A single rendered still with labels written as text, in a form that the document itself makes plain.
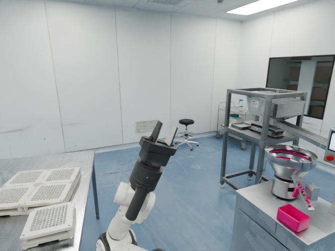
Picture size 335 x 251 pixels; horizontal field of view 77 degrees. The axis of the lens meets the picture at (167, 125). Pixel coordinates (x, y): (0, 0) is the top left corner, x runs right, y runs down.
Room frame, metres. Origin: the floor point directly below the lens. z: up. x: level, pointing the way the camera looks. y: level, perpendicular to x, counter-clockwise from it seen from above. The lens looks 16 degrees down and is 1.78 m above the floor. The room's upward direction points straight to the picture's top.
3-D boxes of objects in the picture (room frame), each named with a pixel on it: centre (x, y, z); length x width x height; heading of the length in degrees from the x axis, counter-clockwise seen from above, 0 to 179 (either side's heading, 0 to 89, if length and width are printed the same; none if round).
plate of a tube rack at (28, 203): (1.27, 0.81, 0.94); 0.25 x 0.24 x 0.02; 99
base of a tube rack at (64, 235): (1.02, 0.67, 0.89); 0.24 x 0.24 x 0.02; 20
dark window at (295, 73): (4.24, -2.51, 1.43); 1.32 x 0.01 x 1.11; 24
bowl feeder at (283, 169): (1.48, -0.99, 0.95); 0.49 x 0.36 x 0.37; 24
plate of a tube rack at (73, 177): (1.51, 0.85, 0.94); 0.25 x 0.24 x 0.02; 99
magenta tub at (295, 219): (1.20, -0.85, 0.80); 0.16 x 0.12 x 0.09; 24
